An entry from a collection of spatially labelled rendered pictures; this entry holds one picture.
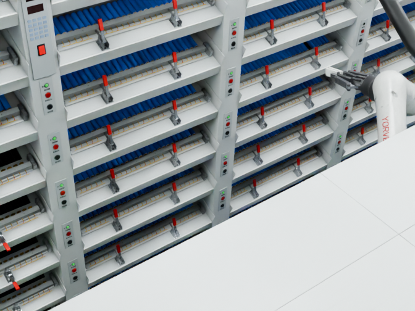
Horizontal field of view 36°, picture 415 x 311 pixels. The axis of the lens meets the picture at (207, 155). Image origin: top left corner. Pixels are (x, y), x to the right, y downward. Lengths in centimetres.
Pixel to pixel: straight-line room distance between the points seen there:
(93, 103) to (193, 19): 43
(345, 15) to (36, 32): 135
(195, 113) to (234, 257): 164
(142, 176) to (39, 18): 82
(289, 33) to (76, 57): 91
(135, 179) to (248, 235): 162
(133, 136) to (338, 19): 98
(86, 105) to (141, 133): 28
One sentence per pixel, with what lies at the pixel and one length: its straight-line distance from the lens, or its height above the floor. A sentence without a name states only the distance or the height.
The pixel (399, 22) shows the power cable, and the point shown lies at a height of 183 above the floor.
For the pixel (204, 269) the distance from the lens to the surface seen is 75.
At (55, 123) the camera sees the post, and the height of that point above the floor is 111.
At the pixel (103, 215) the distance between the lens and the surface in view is 248.
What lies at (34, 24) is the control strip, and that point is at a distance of 183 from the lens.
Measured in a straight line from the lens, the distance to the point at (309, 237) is 80.
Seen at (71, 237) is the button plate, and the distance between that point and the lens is 236.
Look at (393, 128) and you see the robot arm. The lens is 205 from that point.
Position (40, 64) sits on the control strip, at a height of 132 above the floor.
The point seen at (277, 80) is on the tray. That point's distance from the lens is 259.
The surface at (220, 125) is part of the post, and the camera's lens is 246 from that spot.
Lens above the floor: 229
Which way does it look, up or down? 39 degrees down
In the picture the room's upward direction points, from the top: 3 degrees clockwise
